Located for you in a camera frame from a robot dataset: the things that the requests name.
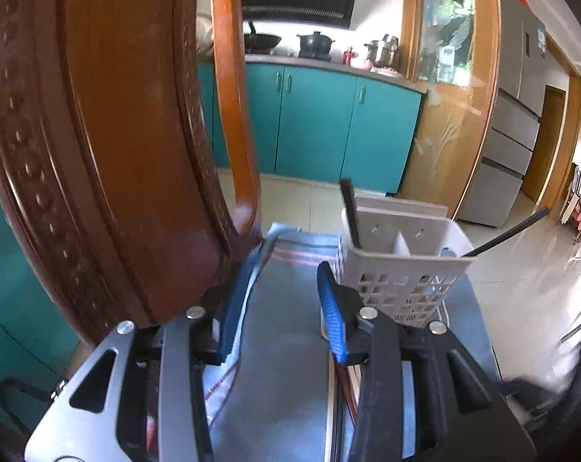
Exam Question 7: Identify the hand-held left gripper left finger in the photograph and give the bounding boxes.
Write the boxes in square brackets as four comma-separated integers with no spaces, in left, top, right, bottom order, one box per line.
[25,243,267,462]

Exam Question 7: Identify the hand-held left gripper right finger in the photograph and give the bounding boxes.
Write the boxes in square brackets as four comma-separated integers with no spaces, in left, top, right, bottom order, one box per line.
[316,261,536,462]

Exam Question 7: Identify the brown chopstick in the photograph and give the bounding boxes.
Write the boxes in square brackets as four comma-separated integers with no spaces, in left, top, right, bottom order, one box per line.
[336,363,363,424]

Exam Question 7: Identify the white plastic utensil holder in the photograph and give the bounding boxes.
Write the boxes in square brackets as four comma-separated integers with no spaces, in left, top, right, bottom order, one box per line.
[341,191,478,333]

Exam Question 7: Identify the blue striped cloth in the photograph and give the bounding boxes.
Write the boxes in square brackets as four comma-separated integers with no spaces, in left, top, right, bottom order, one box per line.
[146,224,500,462]

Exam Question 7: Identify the black chopstick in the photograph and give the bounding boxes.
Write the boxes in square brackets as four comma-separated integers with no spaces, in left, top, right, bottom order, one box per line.
[339,179,363,248]
[461,208,551,258]

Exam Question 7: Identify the teal kitchen cabinets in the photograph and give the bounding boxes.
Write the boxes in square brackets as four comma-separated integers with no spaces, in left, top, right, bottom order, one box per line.
[196,55,428,196]

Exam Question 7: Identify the teal side cabinet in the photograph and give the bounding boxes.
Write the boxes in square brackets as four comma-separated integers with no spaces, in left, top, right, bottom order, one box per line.
[0,154,82,419]

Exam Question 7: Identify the grey refrigerator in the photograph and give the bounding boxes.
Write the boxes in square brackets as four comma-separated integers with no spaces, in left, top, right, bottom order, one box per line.
[456,0,548,229]

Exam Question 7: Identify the wooden framed glass door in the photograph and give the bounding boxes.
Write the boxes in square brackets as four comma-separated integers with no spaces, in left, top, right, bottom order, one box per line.
[398,0,503,222]

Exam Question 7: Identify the carved wooden chair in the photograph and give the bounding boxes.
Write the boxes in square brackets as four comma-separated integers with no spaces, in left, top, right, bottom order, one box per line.
[0,0,265,462]

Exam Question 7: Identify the brown wooden door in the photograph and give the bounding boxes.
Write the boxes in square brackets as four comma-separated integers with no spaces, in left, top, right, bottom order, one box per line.
[520,84,568,203]

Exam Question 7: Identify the black wok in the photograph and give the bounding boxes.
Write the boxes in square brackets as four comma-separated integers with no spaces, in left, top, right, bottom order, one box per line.
[243,20,282,54]

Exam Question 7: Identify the steel pot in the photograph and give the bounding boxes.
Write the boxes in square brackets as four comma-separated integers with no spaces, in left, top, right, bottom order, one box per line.
[364,33,401,69]

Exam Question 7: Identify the black cooking pot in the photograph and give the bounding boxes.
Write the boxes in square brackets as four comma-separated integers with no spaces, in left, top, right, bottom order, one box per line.
[297,31,337,61]

